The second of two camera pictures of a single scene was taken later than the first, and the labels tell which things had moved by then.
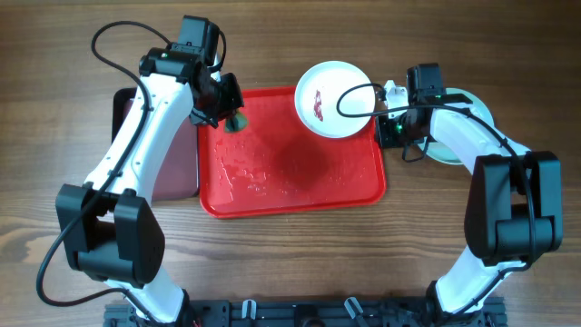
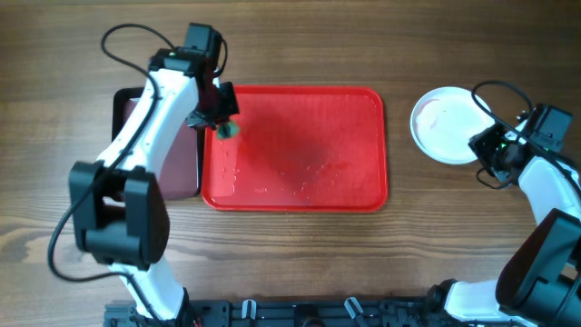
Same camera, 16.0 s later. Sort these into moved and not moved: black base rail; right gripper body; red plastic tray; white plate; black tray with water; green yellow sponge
Moved: right gripper body; white plate; green yellow sponge
Not moved: red plastic tray; black tray with water; black base rail
